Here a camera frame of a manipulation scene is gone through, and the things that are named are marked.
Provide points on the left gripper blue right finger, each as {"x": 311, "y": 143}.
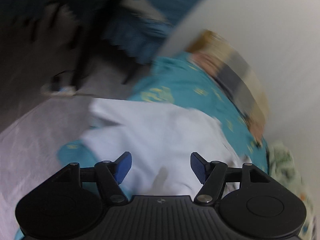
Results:
{"x": 211, "y": 176}

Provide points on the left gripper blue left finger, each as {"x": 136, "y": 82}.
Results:
{"x": 110, "y": 175}

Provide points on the white garment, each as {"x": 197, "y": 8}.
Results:
{"x": 161, "y": 138}

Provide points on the green fleece blanket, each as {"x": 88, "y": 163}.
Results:
{"x": 281, "y": 167}

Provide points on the teal patterned bed sheet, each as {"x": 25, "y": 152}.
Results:
{"x": 178, "y": 82}

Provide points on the plaid pillow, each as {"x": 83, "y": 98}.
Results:
{"x": 235, "y": 76}

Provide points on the white power strip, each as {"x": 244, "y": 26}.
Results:
{"x": 65, "y": 91}

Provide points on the brown headboard cushion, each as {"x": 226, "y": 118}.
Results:
{"x": 201, "y": 41}

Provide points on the blue covered chair right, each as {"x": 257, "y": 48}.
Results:
{"x": 142, "y": 26}

